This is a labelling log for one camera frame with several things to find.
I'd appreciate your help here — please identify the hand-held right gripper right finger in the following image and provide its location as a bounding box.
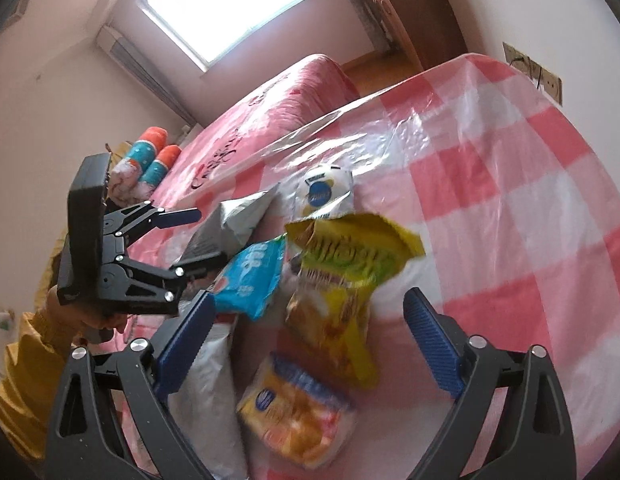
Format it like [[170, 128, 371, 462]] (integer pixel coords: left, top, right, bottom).
[[402, 287, 578, 480]]

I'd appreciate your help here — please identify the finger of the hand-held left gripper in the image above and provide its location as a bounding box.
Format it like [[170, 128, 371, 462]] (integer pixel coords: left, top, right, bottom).
[[102, 201, 201, 242], [97, 250, 229, 317]]

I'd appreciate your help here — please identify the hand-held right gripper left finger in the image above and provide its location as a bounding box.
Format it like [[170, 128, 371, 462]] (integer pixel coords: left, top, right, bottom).
[[44, 290, 251, 480]]

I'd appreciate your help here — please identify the silver snack packet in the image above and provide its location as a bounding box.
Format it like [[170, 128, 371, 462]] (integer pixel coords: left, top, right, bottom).
[[182, 183, 281, 272]]

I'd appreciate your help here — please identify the blue snack packet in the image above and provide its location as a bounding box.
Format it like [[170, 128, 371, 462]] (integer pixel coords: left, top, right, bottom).
[[209, 237, 289, 322]]

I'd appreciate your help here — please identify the white plastic bag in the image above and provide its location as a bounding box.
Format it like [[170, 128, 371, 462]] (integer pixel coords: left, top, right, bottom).
[[167, 314, 251, 480]]

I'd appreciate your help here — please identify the yellow green snack packet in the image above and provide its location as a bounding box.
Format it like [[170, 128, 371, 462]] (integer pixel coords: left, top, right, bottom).
[[284, 212, 427, 390]]

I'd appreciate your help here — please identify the orange yellow snack packet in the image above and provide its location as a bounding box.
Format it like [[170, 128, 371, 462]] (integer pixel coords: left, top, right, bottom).
[[236, 352, 359, 472]]

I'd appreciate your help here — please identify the white round bread wrapper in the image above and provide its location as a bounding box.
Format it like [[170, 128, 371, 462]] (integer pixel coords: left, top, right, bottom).
[[292, 163, 356, 222]]

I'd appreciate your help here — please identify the person's left forearm yellow sleeve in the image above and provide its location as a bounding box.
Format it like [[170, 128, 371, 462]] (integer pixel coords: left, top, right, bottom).
[[0, 310, 93, 463]]

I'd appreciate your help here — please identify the person's left hand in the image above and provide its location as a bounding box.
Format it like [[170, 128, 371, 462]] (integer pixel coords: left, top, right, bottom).
[[46, 284, 129, 347]]

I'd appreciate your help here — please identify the rolled floral quilt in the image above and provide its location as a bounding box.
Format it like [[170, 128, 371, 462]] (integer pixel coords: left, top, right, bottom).
[[108, 157, 143, 207]]

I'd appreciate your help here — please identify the bed with pink sheet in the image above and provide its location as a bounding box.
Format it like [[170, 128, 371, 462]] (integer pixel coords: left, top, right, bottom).
[[124, 54, 361, 261]]

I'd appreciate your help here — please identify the white standing air conditioner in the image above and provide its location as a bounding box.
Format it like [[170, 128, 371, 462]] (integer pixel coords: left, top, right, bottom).
[[96, 25, 199, 129]]

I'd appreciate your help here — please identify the window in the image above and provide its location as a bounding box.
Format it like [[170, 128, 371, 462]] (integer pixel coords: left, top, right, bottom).
[[136, 0, 311, 72]]

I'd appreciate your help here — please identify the brown wooden wardrobe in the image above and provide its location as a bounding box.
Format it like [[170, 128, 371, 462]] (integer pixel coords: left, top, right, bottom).
[[340, 0, 467, 72]]

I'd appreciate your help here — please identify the wall socket panel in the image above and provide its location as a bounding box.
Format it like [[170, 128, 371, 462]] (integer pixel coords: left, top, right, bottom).
[[502, 40, 564, 106]]

